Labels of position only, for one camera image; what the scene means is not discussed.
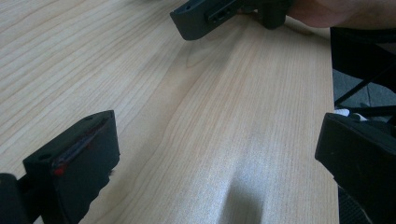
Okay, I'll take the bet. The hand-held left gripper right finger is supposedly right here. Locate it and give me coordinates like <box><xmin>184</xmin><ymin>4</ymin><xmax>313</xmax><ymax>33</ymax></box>
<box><xmin>314</xmin><ymin>112</ymin><xmax>396</xmax><ymax>224</ymax></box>

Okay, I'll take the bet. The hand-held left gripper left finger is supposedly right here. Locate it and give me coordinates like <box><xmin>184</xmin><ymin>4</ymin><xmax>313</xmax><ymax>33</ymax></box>
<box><xmin>22</xmin><ymin>110</ymin><xmax>121</xmax><ymax>224</ymax></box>

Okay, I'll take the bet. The white cloth piece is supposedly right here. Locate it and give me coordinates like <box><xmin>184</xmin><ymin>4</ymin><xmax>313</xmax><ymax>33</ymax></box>
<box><xmin>334</xmin><ymin>106</ymin><xmax>369</xmax><ymax>122</ymax></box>

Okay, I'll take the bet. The black chair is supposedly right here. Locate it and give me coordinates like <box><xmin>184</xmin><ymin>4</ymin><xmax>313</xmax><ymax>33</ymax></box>
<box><xmin>330</xmin><ymin>27</ymin><xmax>396</xmax><ymax>138</ymax></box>

